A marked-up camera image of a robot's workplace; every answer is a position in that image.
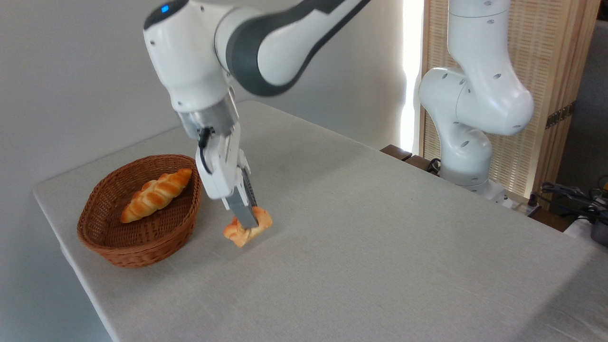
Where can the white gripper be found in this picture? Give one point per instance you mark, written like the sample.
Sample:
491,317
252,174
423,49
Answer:
221,166

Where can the small round bread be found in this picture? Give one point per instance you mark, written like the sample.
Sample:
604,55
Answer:
243,237

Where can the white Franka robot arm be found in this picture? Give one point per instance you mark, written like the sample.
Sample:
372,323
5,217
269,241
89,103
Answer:
190,61

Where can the long braided bread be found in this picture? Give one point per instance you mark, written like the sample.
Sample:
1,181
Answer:
152,194

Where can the brown wicker basket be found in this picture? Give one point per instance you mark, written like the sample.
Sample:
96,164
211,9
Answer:
142,254

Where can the dark brown wooden furniture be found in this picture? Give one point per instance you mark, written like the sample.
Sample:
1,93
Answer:
394,152

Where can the white power strip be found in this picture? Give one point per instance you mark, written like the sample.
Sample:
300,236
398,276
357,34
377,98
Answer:
517,205

